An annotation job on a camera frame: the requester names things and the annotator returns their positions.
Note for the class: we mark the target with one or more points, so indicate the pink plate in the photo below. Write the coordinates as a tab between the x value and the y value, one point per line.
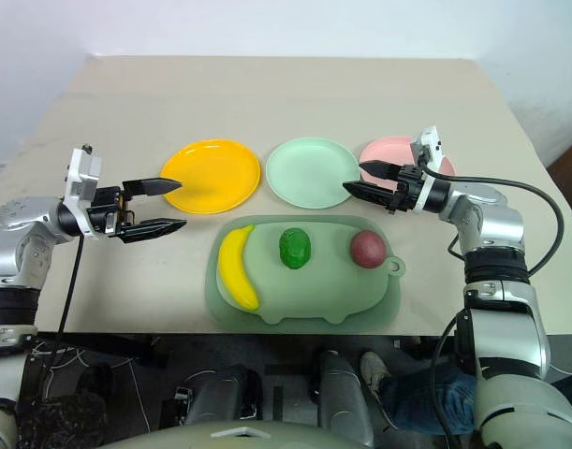
384	149

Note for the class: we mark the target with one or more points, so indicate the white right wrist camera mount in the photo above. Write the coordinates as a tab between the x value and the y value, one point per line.
430	145

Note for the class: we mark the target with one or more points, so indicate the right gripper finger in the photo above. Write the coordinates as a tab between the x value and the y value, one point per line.
381	169
372	192

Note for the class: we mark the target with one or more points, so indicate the yellow banana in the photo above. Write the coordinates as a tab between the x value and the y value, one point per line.
234	276

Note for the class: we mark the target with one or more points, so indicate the blue jeans leg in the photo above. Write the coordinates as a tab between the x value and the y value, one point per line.
421	397

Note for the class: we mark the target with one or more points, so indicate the black fuzzy object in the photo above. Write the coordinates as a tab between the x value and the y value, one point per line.
65	418

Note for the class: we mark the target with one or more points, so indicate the white sneaker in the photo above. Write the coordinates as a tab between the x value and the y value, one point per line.
373	369

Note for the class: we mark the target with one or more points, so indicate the grey-green robot torso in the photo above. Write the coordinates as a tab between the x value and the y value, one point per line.
248	437

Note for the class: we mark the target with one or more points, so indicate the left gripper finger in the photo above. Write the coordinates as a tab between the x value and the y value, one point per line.
154	186
150	229

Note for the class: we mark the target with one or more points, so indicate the translucent green mat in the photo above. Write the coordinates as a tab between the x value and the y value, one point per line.
388	308

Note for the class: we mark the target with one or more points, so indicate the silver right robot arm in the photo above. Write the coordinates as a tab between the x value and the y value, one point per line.
496	220

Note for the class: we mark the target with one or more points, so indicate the yellow plate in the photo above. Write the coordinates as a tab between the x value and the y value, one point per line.
210	178

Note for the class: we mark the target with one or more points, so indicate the dark grey rounded shape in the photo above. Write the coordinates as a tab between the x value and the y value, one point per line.
341	393
224	393

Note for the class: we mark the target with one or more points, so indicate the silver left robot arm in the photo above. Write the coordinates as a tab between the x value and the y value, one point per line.
30	220

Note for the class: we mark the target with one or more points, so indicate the dark red fruit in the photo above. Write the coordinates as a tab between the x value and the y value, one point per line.
367	250

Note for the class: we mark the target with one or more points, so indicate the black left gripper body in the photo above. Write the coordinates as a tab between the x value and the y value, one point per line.
103	206

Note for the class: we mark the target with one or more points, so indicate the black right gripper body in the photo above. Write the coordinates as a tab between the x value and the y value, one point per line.
407	187

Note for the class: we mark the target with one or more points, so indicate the green toy pepper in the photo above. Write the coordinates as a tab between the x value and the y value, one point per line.
295	248

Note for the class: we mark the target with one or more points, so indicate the light green pig-shaped board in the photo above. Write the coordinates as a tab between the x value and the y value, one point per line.
313	290

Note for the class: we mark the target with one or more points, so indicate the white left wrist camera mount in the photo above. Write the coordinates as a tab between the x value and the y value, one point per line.
82	180

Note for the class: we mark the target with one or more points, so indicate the light green plate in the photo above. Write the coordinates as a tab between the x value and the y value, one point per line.
309	173

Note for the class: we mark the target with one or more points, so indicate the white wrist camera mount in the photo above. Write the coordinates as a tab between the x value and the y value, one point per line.
430	145
82	180

